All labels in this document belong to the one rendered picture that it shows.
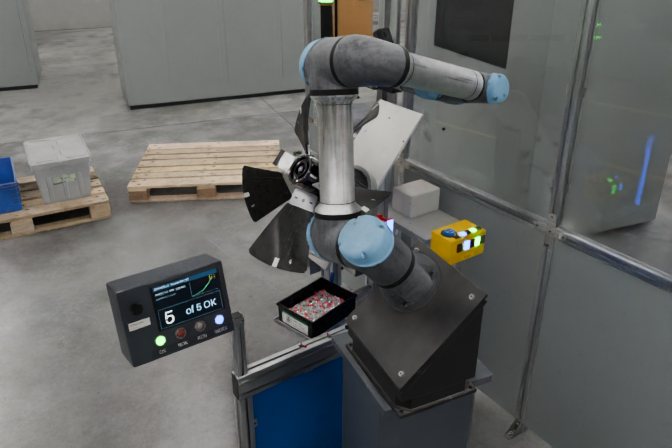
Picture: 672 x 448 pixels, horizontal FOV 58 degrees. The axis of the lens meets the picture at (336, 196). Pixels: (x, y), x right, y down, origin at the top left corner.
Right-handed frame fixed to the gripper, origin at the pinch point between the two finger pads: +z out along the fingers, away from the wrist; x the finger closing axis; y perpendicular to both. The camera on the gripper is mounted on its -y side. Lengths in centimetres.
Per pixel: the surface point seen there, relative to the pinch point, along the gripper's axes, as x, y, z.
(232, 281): 19, 166, 152
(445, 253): 21, 64, -23
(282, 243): -18, 66, 17
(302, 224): -10, 61, 17
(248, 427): -53, 100, -21
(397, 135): 36, 38, 22
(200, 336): -66, 57, -28
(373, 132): 34, 40, 35
